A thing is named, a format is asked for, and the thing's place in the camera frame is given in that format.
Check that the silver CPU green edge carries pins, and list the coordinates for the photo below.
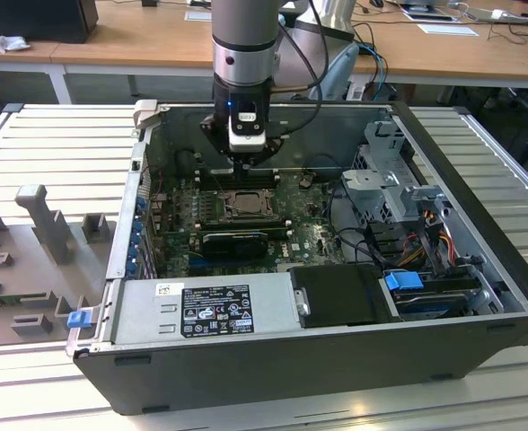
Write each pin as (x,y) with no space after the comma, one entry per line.
(249,203)

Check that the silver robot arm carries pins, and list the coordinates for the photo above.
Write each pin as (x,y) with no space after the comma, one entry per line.
(243,27)

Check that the black RAM slot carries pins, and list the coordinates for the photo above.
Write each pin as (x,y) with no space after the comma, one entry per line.
(264,185)
(264,174)
(277,224)
(277,220)
(264,178)
(264,182)
(277,227)

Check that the CPU socket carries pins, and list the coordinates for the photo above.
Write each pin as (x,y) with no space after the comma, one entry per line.
(246,217)

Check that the blue expansion slot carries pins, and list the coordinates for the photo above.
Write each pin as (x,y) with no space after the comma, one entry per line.
(195,261)

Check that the black plastic drive cover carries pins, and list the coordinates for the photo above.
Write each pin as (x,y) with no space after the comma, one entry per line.
(336,292)

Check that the pale blue teach pendant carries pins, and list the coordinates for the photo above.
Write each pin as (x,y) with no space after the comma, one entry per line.
(336,72)

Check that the white paper sheet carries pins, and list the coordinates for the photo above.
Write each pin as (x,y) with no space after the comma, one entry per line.
(448,29)
(428,16)
(199,16)

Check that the round coin battery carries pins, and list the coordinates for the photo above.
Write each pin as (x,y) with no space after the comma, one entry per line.
(306,181)

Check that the green motherboard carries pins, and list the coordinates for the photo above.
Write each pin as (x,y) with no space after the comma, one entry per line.
(300,211)

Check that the wooden desk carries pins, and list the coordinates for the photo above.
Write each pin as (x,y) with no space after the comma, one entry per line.
(134,36)

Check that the green RAM stick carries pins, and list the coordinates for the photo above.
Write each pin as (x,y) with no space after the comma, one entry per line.
(277,232)
(8,300)

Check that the black graphics card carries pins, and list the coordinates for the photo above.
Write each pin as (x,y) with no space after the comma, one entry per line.
(232,244)

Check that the silver metal drive cage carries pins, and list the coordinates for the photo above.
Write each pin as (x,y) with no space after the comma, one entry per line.
(372,184)

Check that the black box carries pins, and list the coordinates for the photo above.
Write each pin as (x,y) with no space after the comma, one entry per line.
(35,18)

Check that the silver power supply unit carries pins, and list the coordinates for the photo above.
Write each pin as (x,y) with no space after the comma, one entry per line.
(138,310)

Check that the hard disk in blue carrier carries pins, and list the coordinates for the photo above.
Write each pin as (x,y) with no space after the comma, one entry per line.
(403,282)

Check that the crumpled white paper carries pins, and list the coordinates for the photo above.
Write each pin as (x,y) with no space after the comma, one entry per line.
(3,42)

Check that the grey parts rack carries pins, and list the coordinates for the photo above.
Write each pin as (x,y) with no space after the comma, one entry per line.
(44,269)

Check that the grey black PC case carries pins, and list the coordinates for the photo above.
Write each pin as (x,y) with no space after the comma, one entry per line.
(246,372)

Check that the blue plastic latch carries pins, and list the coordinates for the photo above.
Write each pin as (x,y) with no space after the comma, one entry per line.
(78,320)

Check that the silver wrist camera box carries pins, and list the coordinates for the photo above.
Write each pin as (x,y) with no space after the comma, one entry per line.
(246,134)

